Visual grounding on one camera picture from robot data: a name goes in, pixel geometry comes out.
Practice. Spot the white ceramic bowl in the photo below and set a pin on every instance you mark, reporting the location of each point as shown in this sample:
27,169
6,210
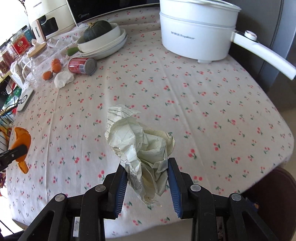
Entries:
88,46

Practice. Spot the white electric cooking pot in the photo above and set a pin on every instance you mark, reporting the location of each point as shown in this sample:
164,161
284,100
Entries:
204,31

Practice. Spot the red label glass jar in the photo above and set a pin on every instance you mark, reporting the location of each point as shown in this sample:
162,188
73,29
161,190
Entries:
20,43

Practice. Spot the white kitchen scale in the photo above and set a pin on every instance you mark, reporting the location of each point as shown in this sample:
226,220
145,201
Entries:
24,100

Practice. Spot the dark green pumpkin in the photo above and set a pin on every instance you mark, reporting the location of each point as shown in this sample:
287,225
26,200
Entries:
96,30

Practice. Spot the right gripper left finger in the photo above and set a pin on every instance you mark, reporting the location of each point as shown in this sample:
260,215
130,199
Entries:
80,217

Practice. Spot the dark brown trash bin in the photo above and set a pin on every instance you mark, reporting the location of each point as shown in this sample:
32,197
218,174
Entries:
275,196

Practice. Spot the glass jar with wooden lid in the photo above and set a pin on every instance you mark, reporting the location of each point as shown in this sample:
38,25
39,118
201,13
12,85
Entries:
40,58

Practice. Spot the white plate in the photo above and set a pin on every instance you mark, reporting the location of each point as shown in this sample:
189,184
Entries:
108,49

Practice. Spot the green cucumber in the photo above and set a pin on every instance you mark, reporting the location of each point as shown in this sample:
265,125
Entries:
72,51

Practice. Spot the cream air fryer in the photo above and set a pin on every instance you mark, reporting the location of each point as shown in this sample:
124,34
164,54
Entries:
48,18

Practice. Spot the grey refrigerator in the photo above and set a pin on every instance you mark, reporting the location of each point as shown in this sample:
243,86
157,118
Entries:
274,24

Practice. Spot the cherry print tablecloth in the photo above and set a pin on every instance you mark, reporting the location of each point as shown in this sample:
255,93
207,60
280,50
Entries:
228,133

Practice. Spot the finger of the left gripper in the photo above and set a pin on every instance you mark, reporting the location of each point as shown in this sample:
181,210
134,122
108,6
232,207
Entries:
16,154

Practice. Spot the crumpled white tissue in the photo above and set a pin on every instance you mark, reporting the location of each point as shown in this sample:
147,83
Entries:
63,78

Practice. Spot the black microwave oven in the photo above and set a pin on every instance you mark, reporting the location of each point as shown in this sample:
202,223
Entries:
83,10

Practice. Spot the orange tangerine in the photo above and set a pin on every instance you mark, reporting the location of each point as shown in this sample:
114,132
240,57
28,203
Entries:
47,75
55,61
56,68

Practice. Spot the white paper ball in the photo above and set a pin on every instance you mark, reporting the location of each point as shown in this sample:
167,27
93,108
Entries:
143,152

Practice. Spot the glass spice jar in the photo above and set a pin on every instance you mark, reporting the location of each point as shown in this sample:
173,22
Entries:
7,55

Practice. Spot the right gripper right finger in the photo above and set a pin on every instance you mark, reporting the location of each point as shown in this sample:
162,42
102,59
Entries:
192,201

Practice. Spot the black wire rack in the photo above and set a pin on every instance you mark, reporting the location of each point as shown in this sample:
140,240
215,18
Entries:
8,110

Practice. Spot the orange peel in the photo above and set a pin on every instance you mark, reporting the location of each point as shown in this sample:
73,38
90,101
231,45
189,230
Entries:
22,138

